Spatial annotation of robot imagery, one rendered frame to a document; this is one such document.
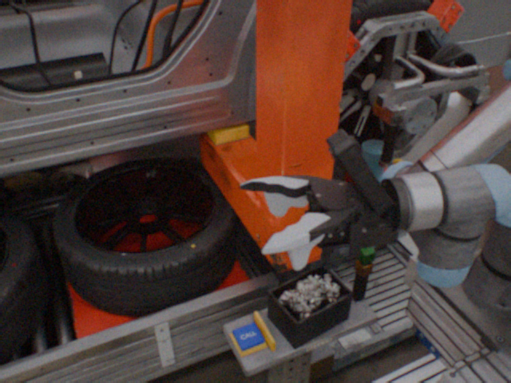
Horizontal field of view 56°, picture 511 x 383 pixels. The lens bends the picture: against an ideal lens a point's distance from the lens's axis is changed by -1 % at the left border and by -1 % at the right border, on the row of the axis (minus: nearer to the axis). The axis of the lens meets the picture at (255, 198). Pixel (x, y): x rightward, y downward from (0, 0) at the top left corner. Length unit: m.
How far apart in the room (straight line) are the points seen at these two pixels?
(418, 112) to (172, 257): 0.92
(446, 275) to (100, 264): 1.14
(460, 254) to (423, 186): 0.13
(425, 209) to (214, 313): 1.11
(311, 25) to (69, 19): 1.46
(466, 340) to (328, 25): 0.76
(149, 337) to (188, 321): 0.13
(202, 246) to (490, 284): 0.90
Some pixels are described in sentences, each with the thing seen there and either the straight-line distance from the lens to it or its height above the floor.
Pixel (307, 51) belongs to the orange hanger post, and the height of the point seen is 1.21.
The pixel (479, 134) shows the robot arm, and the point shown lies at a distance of 0.81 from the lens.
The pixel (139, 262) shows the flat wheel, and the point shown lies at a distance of 1.60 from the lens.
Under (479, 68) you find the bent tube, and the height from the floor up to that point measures 1.01.
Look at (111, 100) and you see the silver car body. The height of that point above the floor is 0.92.
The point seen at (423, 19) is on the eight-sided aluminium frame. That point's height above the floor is 1.12.
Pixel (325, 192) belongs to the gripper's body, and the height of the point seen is 1.24.
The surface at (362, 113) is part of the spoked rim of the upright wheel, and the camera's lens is 1.88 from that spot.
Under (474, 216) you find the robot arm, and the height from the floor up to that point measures 1.21.
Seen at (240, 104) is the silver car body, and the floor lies 0.83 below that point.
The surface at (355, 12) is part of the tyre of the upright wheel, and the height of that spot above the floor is 1.14.
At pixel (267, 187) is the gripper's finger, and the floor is 1.23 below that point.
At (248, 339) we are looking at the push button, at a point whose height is 0.48.
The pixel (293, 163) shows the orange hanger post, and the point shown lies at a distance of 1.26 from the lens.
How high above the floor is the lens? 1.62
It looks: 38 degrees down
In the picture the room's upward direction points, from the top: straight up
